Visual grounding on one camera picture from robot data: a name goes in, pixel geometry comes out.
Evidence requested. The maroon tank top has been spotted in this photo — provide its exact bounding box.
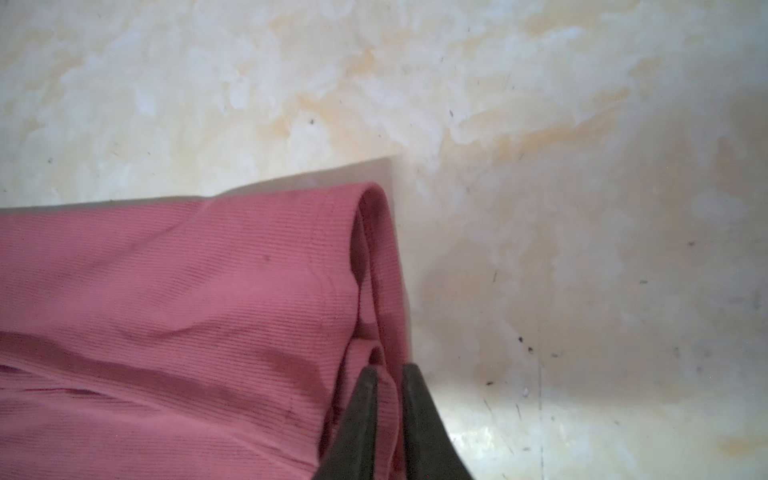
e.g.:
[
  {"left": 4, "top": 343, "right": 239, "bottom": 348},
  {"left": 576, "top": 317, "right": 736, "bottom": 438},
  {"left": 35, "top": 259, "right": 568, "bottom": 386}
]
[{"left": 1, "top": 183, "right": 408, "bottom": 479}]

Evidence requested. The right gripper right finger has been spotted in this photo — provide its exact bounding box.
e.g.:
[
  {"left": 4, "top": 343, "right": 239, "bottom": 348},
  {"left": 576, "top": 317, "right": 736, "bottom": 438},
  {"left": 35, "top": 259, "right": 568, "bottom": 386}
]
[{"left": 401, "top": 363, "right": 472, "bottom": 480}]

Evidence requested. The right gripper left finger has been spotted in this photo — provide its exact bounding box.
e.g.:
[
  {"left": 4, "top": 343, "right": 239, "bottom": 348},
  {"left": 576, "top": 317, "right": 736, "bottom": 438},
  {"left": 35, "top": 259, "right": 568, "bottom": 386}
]
[{"left": 313, "top": 366, "right": 378, "bottom": 480}]

